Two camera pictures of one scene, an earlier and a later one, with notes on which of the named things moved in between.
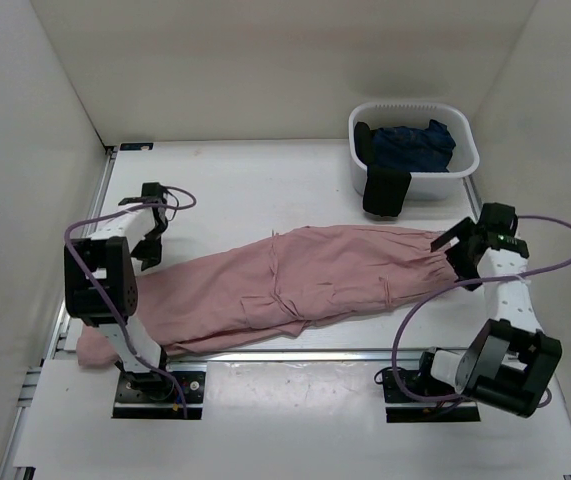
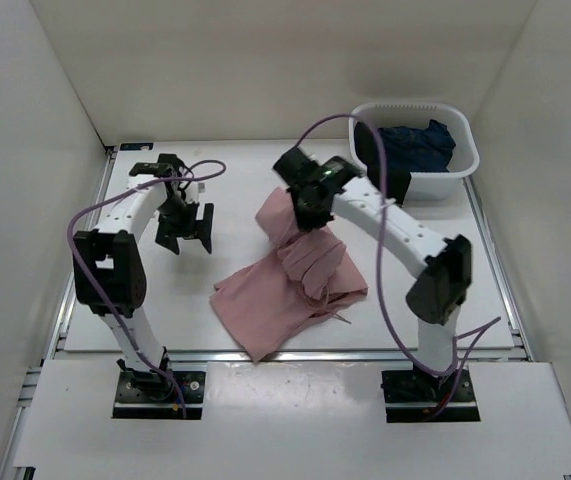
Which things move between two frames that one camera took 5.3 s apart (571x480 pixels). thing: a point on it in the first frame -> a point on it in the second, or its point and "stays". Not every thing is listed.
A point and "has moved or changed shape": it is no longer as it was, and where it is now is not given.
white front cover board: [286, 417] stays
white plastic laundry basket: [451, 184] stays
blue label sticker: [136, 146] stays
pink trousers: [277, 286] has moved or changed shape
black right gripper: [462, 231] -> [308, 224]
